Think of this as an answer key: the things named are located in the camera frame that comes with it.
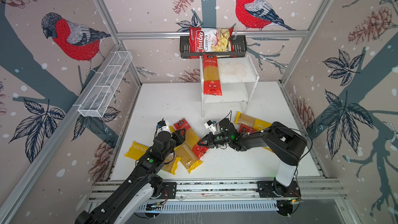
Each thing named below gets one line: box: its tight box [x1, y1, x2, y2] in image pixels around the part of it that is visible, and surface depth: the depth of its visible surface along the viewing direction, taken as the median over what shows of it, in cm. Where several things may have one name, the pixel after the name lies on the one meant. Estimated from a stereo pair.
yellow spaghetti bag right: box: [234, 110, 273, 132], surface depth 100 cm
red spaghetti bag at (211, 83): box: [203, 54, 223, 96], surface depth 76 cm
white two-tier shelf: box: [199, 54, 260, 118], surface depth 85 cm
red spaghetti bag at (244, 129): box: [238, 123, 257, 134], surface depth 95 cm
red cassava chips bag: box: [188, 26, 237, 60], surface depth 89 cm
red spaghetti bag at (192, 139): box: [173, 118, 209, 160], surface depth 87 cm
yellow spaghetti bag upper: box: [173, 118, 203, 174], surface depth 85 cm
